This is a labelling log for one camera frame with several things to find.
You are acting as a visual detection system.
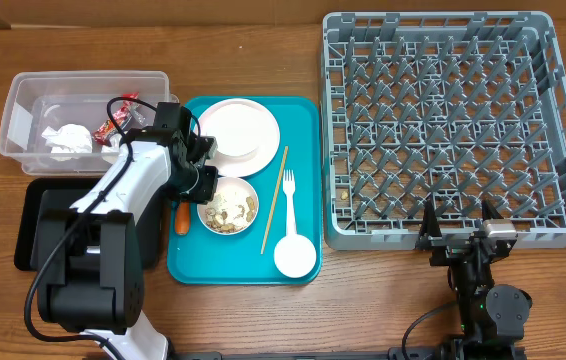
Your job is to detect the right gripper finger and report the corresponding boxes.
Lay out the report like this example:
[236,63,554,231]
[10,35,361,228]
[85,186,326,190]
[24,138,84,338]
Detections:
[420,199,442,237]
[481,199,502,221]

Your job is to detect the orange carrot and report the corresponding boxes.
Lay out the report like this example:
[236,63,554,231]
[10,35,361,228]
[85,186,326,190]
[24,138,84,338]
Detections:
[174,201,191,235]

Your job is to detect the white bowl with food scraps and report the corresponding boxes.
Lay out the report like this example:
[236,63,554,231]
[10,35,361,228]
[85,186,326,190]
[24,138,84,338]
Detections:
[197,177,259,236]

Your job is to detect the red snack wrapper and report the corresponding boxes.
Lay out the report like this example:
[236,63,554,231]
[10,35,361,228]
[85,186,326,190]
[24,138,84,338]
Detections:
[92,100,146,146]

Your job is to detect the white napkin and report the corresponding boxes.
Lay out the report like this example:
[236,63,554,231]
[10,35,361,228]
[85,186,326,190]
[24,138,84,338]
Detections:
[101,134,121,164]
[42,124,93,161]

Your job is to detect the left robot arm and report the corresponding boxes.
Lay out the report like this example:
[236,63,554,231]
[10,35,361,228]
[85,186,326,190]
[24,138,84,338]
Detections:
[23,102,219,359]

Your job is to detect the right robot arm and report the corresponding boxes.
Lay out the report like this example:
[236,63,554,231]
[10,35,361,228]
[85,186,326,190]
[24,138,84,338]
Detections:
[401,198,533,360]

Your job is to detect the small white bowl on plate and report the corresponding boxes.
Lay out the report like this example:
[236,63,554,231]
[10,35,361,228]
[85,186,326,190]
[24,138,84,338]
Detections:
[204,104,261,157]

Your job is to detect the large white plate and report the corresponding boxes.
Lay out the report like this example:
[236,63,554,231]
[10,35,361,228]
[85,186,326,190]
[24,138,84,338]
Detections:
[198,98,281,177]

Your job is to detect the wooden chopstick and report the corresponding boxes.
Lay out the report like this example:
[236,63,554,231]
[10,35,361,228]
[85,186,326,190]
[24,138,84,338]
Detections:
[260,145,289,255]

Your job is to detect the white plastic fork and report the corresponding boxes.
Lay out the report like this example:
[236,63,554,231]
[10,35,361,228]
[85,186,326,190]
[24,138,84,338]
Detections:
[283,169,297,236]

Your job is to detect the teal plastic tray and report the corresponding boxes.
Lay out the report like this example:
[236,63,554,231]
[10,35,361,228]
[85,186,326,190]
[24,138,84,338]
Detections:
[166,96,323,285]

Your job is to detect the grey dish rack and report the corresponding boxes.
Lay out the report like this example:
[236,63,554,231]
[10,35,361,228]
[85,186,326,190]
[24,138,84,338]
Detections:
[320,11,566,250]

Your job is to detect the small white round cup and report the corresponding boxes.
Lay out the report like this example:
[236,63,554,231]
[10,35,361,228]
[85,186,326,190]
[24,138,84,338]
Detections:
[274,234,317,279]

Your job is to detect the clear plastic bin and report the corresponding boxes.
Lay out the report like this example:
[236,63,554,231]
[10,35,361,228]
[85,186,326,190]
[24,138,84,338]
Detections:
[0,70,178,176]

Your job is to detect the black plastic tray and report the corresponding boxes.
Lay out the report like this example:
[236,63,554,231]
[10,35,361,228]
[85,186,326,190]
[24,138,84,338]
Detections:
[14,177,167,271]

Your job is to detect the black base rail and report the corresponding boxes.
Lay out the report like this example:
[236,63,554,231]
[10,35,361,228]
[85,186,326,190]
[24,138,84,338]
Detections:
[172,345,529,360]

